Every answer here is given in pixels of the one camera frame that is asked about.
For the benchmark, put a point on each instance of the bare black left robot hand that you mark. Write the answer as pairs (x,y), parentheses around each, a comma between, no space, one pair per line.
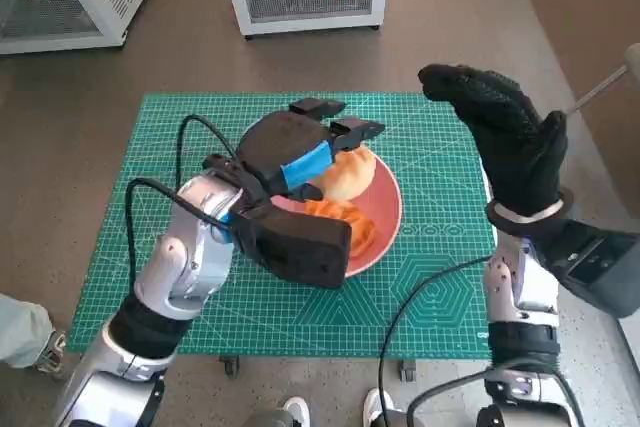
(280,147)

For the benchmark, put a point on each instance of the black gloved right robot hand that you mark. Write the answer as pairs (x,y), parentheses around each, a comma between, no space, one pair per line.
(520,152)

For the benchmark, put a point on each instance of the round toy bread bun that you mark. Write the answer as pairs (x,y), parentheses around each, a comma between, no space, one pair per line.
(350,174)

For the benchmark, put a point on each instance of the twisted orange toy bread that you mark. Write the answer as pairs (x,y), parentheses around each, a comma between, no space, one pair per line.
(357,227)

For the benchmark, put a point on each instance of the pink bowl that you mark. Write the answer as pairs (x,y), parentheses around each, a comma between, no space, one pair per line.
(385,207)

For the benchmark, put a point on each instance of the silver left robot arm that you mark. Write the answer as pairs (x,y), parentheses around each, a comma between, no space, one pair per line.
(185,267)

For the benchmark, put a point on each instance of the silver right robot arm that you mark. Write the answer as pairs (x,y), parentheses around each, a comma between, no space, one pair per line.
(520,342)

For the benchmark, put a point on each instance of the grey metal chair leg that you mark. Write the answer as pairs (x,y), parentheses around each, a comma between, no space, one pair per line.
(600,87)

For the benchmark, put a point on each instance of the green cutting mat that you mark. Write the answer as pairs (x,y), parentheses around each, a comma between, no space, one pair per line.
(280,317)

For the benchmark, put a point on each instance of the black table caster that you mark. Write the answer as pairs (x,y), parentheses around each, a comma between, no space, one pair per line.
(406,370)
(229,365)

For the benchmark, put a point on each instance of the white board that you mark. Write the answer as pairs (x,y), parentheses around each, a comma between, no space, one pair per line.
(631,347)

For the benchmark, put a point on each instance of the white shoe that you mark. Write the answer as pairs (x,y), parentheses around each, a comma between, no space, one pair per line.
(375,404)
(296,412)

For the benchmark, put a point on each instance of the person's shoe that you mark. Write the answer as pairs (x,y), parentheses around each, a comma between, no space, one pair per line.
(52,354)

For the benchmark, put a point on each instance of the person's leg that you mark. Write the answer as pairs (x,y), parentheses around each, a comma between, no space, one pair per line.
(22,332)

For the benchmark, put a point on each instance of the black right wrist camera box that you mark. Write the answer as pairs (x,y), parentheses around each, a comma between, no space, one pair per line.
(595,267)

